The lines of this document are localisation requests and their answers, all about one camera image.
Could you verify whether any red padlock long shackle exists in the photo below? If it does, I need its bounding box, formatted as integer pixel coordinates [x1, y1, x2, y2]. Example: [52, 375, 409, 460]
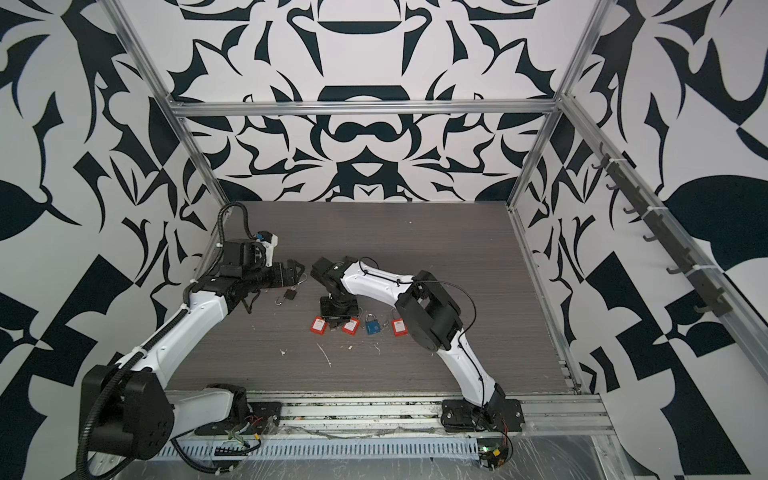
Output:
[342, 317, 360, 336]

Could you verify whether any blue padlock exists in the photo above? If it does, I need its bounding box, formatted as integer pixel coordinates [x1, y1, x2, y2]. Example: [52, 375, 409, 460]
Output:
[364, 312, 382, 335]

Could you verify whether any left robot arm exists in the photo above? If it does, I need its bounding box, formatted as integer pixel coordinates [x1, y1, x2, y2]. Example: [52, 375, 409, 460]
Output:
[75, 201, 305, 479]

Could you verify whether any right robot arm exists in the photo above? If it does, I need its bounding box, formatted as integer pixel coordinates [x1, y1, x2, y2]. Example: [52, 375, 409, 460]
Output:
[311, 256, 506, 432]

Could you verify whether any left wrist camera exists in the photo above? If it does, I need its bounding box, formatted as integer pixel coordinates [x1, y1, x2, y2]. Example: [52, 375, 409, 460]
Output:
[256, 231, 279, 267]

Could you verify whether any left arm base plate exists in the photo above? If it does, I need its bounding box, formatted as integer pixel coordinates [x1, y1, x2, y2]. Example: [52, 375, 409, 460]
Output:
[194, 401, 283, 436]

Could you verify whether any white cable duct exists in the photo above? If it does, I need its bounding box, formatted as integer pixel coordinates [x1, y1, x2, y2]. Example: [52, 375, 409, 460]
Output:
[179, 437, 480, 462]

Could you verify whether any black cable left base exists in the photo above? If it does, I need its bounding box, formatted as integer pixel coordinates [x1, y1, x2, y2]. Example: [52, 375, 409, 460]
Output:
[171, 419, 263, 475]

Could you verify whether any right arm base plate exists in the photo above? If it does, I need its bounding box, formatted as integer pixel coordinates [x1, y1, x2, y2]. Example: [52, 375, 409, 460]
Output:
[440, 399, 525, 433]

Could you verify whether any wall hook rack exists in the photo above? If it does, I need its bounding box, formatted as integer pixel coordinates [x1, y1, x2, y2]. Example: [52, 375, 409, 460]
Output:
[592, 143, 733, 317]

